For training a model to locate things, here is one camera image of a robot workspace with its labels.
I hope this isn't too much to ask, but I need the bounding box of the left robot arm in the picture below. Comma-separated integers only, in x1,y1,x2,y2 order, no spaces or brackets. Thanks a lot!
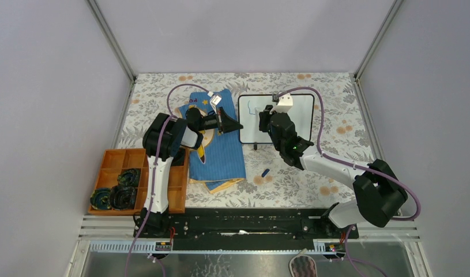
140,107,243,237

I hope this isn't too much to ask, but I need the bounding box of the blue cartoon cloth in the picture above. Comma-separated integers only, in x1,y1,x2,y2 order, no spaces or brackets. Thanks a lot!
178,89,246,193

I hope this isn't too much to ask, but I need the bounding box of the black mounting rail base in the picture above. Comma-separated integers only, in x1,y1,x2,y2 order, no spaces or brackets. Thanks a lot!
134,208,359,251

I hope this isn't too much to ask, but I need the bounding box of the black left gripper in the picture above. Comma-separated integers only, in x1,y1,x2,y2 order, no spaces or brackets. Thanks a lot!
195,105,241,132

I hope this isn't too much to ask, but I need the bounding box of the floral tablecloth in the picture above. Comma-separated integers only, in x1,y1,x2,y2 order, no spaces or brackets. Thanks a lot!
116,73,375,208

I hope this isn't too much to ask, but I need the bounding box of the black framed whiteboard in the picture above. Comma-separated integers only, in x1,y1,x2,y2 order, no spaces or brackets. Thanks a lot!
238,93,315,144

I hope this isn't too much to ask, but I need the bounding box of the black roll in tray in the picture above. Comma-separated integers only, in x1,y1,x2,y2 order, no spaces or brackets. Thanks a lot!
110,185,137,210
89,188,111,211
117,169,141,188

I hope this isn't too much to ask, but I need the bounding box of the blue marker cap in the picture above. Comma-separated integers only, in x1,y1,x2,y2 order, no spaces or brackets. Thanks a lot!
261,169,270,178

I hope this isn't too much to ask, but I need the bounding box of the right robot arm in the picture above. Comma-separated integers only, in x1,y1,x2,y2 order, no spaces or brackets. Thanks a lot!
259,105,408,238

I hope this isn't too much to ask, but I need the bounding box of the striped object at bottom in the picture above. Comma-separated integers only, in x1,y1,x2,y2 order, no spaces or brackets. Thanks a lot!
288,249,317,277

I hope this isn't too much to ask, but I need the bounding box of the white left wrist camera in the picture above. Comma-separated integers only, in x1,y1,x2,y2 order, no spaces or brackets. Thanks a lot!
207,91,222,115

